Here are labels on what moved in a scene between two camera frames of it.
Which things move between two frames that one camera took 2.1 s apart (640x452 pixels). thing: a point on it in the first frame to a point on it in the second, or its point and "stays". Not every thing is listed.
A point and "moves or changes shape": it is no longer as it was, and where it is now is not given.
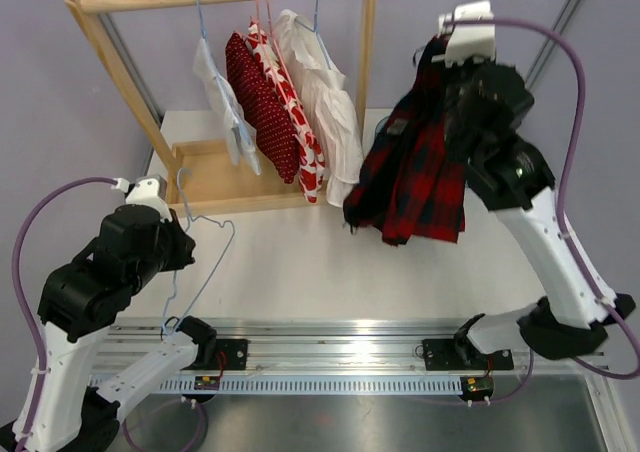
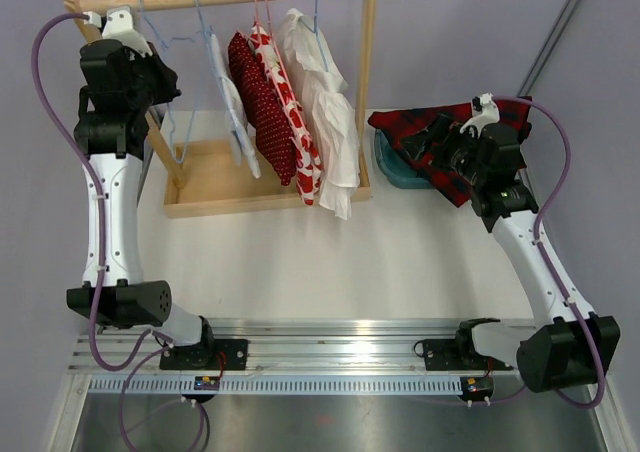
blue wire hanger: x=315 y=26 stays
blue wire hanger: x=191 y=218 to x=200 y=76
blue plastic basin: x=380 y=126 to x=398 y=172
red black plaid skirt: x=411 y=183 moves or changes shape
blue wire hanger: x=219 y=83 to x=221 y=67
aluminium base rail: x=333 y=348 stays
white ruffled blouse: x=331 y=108 stays
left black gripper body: x=172 y=254 to x=152 y=85
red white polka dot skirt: x=253 y=81 stays
